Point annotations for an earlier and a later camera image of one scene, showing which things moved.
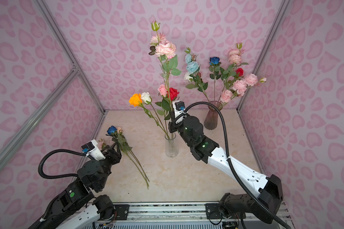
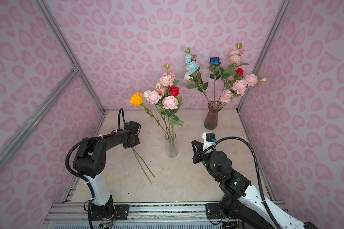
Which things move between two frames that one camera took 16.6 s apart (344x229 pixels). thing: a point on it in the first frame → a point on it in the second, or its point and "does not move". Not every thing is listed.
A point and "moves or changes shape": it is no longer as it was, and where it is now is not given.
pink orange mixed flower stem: x=249 y=80 does not move
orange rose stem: x=136 y=99 does not move
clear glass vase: x=171 y=145 does not move
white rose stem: x=187 y=77 does not move
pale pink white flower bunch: x=101 y=145 moves or changes shape
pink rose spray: x=166 y=50 → x=167 y=79
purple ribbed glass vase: x=211 y=120 does not move
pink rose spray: x=226 y=95 does not move
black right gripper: x=173 y=123 → x=197 y=155
